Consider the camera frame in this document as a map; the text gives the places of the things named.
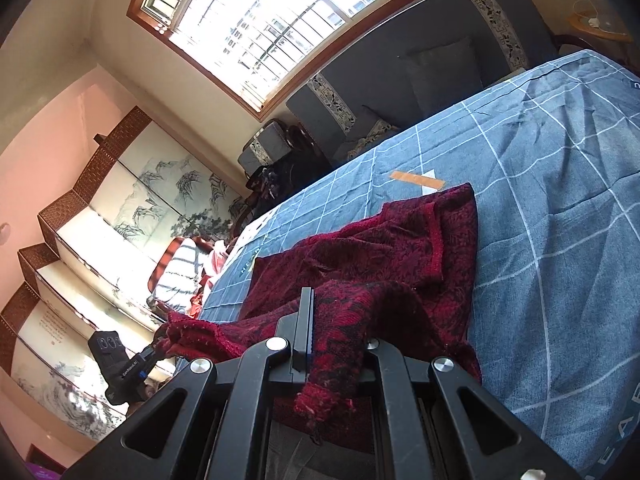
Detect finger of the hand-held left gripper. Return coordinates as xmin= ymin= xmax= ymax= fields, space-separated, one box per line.
xmin=144 ymin=337 xmax=172 ymax=364

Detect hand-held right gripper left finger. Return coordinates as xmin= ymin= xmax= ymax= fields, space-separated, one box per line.
xmin=60 ymin=286 xmax=318 ymax=480

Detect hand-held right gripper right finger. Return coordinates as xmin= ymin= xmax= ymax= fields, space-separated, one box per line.
xmin=362 ymin=337 xmax=583 ymax=480

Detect dark red knit sweater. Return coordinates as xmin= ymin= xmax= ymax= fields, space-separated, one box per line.
xmin=160 ymin=182 xmax=483 ymax=433

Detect striped white pillow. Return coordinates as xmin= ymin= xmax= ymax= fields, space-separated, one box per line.
xmin=150 ymin=237 xmax=208 ymax=313

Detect pink cloth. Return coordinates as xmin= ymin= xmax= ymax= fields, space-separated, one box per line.
xmin=201 ymin=239 xmax=234 ymax=292

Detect purple object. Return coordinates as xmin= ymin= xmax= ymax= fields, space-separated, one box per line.
xmin=27 ymin=442 xmax=67 ymax=477

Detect black bag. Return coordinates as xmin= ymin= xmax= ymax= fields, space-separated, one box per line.
xmin=245 ymin=150 xmax=333 ymax=211

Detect painted folding screen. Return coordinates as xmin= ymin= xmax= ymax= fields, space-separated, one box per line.
xmin=0 ymin=106 xmax=251 ymax=441

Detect tan tape strip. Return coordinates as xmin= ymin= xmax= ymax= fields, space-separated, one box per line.
xmin=389 ymin=170 xmax=446 ymax=191

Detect grey cushioned armchair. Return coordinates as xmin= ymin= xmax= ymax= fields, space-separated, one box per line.
xmin=237 ymin=119 xmax=321 ymax=181

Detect patterned grey cushion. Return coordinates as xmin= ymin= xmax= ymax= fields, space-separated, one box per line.
xmin=334 ymin=106 xmax=401 ymax=163

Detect blue checked bed sheet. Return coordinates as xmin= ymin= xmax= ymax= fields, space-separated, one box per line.
xmin=197 ymin=49 xmax=640 ymax=480

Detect grey sofa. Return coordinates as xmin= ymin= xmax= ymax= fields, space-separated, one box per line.
xmin=286 ymin=0 xmax=558 ymax=161

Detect plain grey cushion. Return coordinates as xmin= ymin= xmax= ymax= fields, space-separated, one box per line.
xmin=397 ymin=36 xmax=483 ymax=118

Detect wood-framed window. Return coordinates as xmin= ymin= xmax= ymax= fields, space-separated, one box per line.
xmin=127 ymin=0 xmax=501 ymax=122

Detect round wooden side table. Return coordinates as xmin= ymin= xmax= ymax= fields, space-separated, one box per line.
xmin=567 ymin=10 xmax=633 ymax=42

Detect white charger cable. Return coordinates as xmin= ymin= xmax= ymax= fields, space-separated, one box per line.
xmin=572 ymin=0 xmax=617 ymax=29

